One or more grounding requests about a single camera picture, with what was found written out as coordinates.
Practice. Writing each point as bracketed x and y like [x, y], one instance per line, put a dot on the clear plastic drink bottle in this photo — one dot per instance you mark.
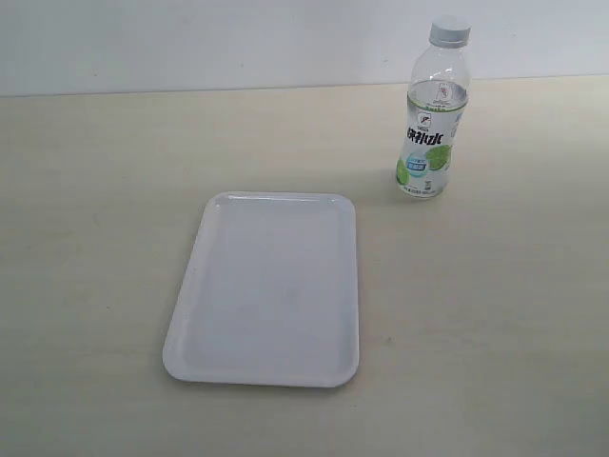
[436, 99]

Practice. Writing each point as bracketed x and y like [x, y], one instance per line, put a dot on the white bottle cap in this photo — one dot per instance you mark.
[449, 32]

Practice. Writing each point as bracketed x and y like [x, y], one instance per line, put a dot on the white rectangular tray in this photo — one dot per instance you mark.
[270, 293]

